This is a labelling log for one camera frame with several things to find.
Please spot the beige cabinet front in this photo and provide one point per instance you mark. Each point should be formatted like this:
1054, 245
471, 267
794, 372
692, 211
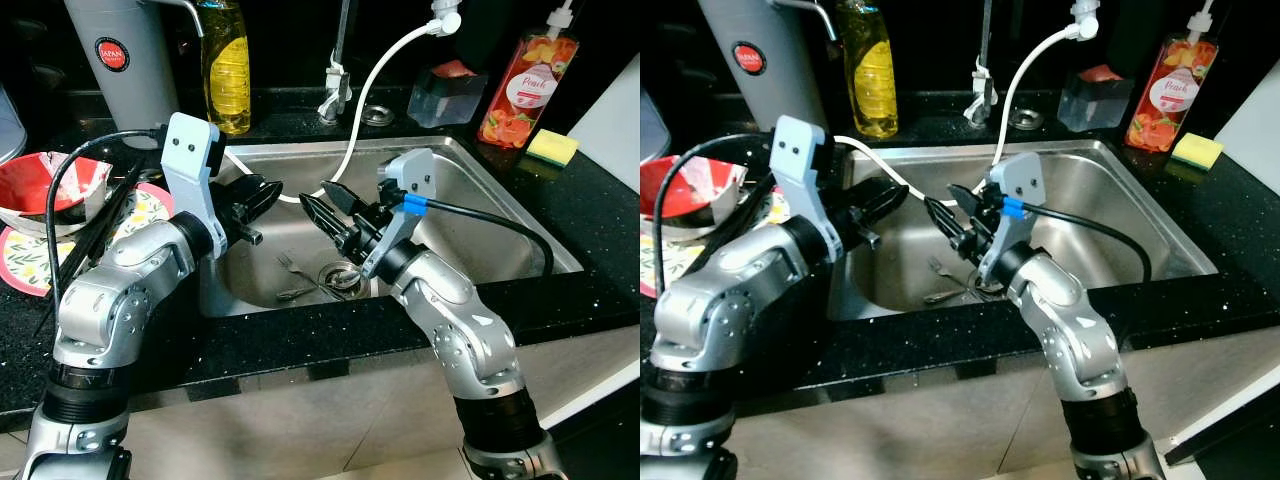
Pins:
300, 420
950, 420

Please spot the red sponge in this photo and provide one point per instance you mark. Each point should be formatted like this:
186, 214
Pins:
453, 69
1100, 73

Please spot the clear plastic sponge box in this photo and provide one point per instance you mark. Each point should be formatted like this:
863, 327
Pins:
445, 100
1093, 105

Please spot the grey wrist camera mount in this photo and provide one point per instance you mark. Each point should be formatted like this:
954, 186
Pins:
190, 150
415, 175
800, 150
1022, 180

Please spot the metal spoon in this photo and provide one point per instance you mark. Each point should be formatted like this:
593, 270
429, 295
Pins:
945, 297
295, 293

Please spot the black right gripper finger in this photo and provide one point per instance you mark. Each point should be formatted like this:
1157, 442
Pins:
950, 226
966, 199
328, 222
345, 198

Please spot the grey container with spout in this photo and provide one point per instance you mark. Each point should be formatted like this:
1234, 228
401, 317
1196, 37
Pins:
140, 90
770, 90

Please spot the metal sink drain strainer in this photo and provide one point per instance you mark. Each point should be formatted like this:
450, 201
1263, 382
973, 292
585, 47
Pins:
990, 287
340, 278

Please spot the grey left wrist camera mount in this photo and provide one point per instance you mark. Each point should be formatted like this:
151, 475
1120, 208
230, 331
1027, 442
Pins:
800, 150
190, 150

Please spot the metal fork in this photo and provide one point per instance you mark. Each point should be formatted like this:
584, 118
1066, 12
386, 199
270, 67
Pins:
290, 263
940, 268

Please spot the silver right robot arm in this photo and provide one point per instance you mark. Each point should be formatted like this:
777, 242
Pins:
470, 340
1080, 340

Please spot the red peach soap bottle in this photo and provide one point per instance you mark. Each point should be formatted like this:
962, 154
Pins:
525, 90
1170, 95

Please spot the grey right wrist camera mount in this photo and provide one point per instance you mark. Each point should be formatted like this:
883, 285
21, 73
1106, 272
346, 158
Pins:
415, 175
1022, 180

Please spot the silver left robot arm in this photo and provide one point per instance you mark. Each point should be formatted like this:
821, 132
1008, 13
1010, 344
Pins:
720, 310
110, 300

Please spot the red rimmed floral plate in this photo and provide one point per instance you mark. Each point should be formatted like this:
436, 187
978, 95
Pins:
25, 265
672, 265

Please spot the yellow dish soap bottle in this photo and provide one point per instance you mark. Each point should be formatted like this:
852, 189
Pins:
230, 85
872, 90

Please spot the silver metal pot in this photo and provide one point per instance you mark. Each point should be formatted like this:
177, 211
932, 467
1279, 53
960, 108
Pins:
8, 130
646, 130

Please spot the black chopstick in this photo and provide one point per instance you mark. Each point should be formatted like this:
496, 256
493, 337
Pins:
735, 225
90, 250
100, 225
725, 245

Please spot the stainless steel sink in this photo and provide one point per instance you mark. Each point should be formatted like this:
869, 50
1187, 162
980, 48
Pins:
1120, 205
480, 200

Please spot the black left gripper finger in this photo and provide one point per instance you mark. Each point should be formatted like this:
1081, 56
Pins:
887, 214
265, 190
265, 211
887, 193

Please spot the round metal hole cap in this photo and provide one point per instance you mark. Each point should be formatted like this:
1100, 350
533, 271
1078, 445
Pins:
1026, 119
377, 114

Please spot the chrome faucet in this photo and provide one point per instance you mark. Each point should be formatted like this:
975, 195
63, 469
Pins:
983, 95
335, 90

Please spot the yellow green sponge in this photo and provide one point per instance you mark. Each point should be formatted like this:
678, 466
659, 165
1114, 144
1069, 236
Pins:
553, 146
1198, 150

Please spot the red bowl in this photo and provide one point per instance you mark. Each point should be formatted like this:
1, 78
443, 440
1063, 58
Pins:
680, 190
30, 185

